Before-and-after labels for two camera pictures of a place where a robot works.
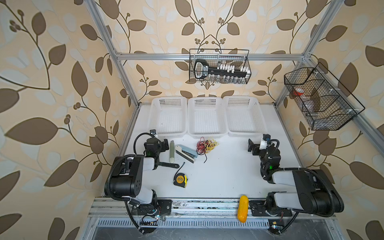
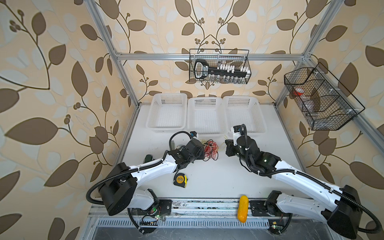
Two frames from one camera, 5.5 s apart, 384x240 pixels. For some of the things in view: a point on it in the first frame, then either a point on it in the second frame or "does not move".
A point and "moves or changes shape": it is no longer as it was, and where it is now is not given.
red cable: (201, 146) moves or changes shape
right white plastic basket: (245, 116) does not move
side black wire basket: (325, 104) does not move
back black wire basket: (219, 66) does not move
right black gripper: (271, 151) to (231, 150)
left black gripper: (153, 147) to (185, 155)
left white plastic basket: (168, 115) does not move
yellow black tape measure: (181, 180) does not move
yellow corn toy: (242, 208) does not move
